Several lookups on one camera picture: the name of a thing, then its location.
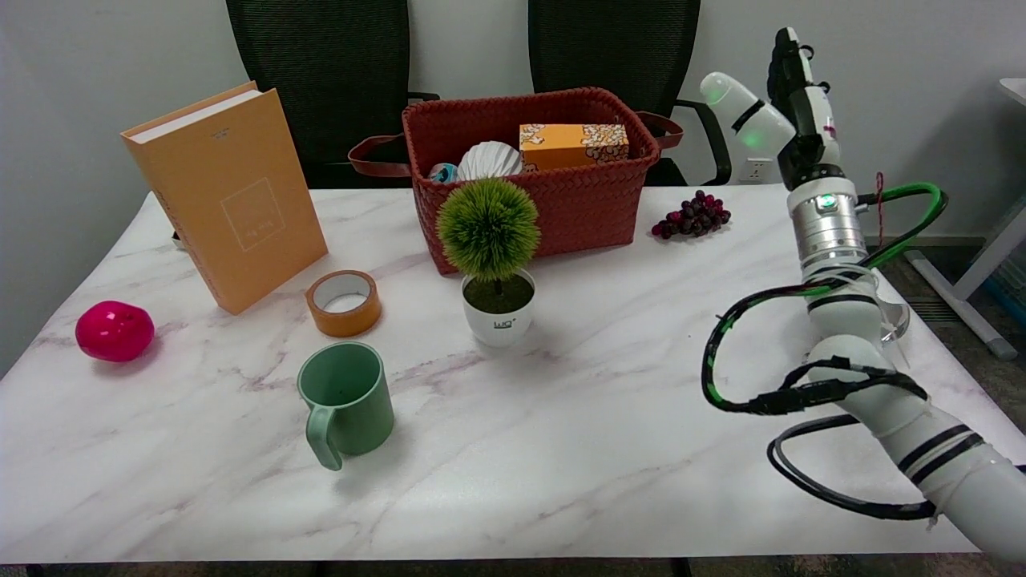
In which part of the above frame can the green plant in white pot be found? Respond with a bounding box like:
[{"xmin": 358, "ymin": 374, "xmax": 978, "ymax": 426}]
[{"xmin": 436, "ymin": 178, "xmax": 541, "ymax": 349}]

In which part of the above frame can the black mesh office chair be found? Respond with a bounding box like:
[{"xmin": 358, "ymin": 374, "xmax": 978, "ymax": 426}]
[
  {"xmin": 225, "ymin": 0, "xmax": 440, "ymax": 190},
  {"xmin": 527, "ymin": 0, "xmax": 733, "ymax": 187}
]

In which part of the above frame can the pink plastic apple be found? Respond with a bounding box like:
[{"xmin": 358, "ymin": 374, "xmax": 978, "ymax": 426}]
[{"xmin": 75, "ymin": 301, "xmax": 156, "ymax": 363}]

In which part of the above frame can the orange popcorn box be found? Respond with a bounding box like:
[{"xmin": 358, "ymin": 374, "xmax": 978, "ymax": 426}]
[{"xmin": 519, "ymin": 123, "xmax": 631, "ymax": 172}]

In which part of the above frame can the white wall socket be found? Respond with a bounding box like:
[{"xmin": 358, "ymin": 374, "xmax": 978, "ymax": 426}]
[{"xmin": 739, "ymin": 158, "xmax": 785, "ymax": 184}]

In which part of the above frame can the green and black cable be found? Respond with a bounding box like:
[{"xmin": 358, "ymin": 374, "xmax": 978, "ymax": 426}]
[{"xmin": 701, "ymin": 182, "xmax": 950, "ymax": 416}]

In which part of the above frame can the orange tape roll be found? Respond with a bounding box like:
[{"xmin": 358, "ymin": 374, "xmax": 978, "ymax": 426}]
[{"xmin": 305, "ymin": 270, "xmax": 382, "ymax": 338}]

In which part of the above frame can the orange hardcover book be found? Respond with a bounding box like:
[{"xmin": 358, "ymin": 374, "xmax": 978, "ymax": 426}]
[{"xmin": 120, "ymin": 81, "xmax": 329, "ymax": 316}]

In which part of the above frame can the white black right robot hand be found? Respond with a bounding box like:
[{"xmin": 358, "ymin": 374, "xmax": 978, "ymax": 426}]
[{"xmin": 700, "ymin": 27, "xmax": 846, "ymax": 191}]

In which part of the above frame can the green mug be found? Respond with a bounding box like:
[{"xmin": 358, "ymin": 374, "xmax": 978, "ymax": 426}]
[{"xmin": 297, "ymin": 341, "xmax": 395, "ymax": 471}]

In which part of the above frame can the silver metal funnel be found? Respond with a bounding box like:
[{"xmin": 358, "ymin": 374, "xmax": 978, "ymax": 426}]
[{"xmin": 874, "ymin": 272, "xmax": 911, "ymax": 347}]

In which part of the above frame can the white pleated ball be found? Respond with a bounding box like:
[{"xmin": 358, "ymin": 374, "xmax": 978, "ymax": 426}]
[{"xmin": 457, "ymin": 140, "xmax": 525, "ymax": 183}]

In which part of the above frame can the black cable loop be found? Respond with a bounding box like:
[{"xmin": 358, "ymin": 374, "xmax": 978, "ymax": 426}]
[{"xmin": 766, "ymin": 414, "xmax": 940, "ymax": 522}]

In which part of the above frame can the white desk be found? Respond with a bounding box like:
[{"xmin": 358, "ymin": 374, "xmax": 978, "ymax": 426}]
[{"xmin": 904, "ymin": 78, "xmax": 1026, "ymax": 360}]

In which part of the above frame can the red woven basket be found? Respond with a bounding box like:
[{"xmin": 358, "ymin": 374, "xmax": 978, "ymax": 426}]
[{"xmin": 348, "ymin": 87, "xmax": 685, "ymax": 276}]

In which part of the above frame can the dark purple grape bunch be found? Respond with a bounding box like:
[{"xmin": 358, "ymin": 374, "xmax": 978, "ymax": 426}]
[{"xmin": 651, "ymin": 189, "xmax": 732, "ymax": 240}]

